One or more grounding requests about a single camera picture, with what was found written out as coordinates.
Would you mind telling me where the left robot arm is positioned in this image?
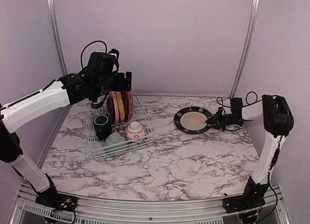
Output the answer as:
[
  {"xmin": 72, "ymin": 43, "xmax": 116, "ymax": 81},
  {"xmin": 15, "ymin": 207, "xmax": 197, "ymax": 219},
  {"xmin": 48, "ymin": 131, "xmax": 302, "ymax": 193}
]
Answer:
[{"xmin": 0, "ymin": 72, "xmax": 132, "ymax": 207}]

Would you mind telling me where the white wire dish rack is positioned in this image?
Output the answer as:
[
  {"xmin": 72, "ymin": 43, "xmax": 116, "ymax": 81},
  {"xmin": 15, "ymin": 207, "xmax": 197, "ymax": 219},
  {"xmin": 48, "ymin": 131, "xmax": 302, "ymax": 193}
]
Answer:
[{"xmin": 83, "ymin": 90, "xmax": 156, "ymax": 160}]

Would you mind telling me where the brown and white cup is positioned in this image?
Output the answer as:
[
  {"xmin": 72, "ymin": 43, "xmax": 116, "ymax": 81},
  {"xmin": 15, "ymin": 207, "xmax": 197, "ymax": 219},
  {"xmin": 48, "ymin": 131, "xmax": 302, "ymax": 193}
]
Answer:
[{"xmin": 90, "ymin": 98, "xmax": 104, "ymax": 116}]

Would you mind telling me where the yellow polka dot plate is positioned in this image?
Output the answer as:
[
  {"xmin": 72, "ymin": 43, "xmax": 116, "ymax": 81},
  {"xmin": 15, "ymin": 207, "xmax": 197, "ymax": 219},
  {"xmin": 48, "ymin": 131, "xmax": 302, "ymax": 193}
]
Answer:
[{"xmin": 115, "ymin": 91, "xmax": 125, "ymax": 123}]

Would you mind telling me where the pale green bowl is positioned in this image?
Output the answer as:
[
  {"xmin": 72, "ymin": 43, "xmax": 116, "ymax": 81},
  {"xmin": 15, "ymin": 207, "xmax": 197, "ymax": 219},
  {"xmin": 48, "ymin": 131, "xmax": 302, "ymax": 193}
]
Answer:
[{"xmin": 104, "ymin": 133, "xmax": 128, "ymax": 156}]

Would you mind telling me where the aluminium frame post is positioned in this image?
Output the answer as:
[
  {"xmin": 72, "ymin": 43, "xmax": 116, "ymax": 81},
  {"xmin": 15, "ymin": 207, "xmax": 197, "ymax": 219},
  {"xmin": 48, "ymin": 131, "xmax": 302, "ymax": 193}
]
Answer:
[
  {"xmin": 47, "ymin": 0, "xmax": 68, "ymax": 75},
  {"xmin": 229, "ymin": 0, "xmax": 260, "ymax": 99}
]

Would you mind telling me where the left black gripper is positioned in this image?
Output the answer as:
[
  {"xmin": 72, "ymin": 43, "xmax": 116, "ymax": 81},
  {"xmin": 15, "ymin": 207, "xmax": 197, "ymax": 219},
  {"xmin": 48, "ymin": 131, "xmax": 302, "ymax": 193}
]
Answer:
[{"xmin": 93, "ymin": 70, "xmax": 131, "ymax": 97}]

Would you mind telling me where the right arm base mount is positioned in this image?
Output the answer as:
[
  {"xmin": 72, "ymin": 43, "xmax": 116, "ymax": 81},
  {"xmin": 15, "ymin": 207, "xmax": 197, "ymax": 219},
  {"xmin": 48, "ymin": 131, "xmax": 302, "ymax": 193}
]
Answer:
[{"xmin": 222, "ymin": 195, "xmax": 265, "ymax": 213}]

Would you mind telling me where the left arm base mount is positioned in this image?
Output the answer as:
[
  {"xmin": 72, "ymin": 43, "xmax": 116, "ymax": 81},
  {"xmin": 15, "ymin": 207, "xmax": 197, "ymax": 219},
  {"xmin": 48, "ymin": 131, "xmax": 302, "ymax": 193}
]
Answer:
[{"xmin": 35, "ymin": 193, "xmax": 78, "ymax": 212}]

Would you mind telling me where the dark brown plate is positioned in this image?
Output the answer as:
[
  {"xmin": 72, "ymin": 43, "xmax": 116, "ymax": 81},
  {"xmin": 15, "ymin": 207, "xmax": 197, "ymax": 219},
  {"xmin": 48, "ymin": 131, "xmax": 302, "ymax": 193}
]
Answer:
[{"xmin": 107, "ymin": 96, "xmax": 115, "ymax": 124}]

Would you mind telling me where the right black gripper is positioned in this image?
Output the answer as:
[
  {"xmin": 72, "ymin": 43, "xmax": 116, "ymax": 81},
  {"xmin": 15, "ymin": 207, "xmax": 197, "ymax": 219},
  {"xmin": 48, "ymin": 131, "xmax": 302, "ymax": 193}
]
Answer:
[{"xmin": 205, "ymin": 109, "xmax": 242, "ymax": 131}]

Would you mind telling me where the red patterned white bowl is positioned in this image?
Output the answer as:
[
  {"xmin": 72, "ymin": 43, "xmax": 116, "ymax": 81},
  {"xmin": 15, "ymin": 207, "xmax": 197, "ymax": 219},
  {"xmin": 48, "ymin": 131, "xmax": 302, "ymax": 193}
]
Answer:
[{"xmin": 125, "ymin": 121, "xmax": 147, "ymax": 141}]

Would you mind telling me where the pink plate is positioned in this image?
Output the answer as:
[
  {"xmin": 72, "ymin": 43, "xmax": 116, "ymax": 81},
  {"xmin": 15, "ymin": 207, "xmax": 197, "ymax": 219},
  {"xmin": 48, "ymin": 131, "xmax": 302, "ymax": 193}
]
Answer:
[{"xmin": 109, "ymin": 91, "xmax": 120, "ymax": 124}]

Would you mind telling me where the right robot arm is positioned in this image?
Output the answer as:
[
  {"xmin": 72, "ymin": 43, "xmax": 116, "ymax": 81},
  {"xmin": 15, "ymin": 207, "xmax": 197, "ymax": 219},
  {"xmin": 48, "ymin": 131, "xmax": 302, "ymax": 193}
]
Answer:
[{"xmin": 206, "ymin": 95, "xmax": 294, "ymax": 209}]

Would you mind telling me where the black striped plate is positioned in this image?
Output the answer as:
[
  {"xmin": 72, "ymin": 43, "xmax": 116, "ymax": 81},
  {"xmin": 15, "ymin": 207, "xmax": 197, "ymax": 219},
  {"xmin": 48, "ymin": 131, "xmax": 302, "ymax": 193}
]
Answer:
[{"xmin": 173, "ymin": 106, "xmax": 213, "ymax": 134}]

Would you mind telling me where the right aluminium frame post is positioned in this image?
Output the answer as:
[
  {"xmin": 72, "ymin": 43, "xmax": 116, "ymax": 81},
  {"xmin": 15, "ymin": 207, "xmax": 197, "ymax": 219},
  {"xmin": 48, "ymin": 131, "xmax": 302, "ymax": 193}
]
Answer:
[{"xmin": 229, "ymin": 0, "xmax": 260, "ymax": 99}]

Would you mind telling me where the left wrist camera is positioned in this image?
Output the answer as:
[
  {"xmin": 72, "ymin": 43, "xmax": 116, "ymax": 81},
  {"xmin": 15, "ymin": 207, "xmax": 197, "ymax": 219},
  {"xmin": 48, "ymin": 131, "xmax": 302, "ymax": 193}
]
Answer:
[{"xmin": 87, "ymin": 48, "xmax": 119, "ymax": 78}]

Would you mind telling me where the maroon polka dot plate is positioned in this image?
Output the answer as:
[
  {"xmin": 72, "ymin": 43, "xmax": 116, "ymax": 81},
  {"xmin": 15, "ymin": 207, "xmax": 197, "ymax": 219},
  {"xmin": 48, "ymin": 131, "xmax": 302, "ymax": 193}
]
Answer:
[{"xmin": 121, "ymin": 91, "xmax": 134, "ymax": 122}]

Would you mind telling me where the left aluminium frame post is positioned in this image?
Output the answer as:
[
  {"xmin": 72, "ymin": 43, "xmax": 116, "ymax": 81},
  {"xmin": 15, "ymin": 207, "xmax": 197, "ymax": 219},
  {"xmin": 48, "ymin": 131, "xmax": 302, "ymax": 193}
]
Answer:
[{"xmin": 47, "ymin": 0, "xmax": 68, "ymax": 75}]

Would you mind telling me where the dark green mug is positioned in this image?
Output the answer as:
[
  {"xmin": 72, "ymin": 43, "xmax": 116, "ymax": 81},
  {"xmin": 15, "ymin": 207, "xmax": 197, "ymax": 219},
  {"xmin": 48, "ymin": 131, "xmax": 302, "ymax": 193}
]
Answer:
[{"xmin": 93, "ymin": 115, "xmax": 112, "ymax": 141}]

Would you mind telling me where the front aluminium rail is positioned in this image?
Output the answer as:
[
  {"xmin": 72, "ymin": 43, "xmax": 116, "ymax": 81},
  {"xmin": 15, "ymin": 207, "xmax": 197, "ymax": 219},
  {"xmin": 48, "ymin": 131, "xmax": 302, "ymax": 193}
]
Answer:
[{"xmin": 9, "ymin": 182, "xmax": 291, "ymax": 224}]

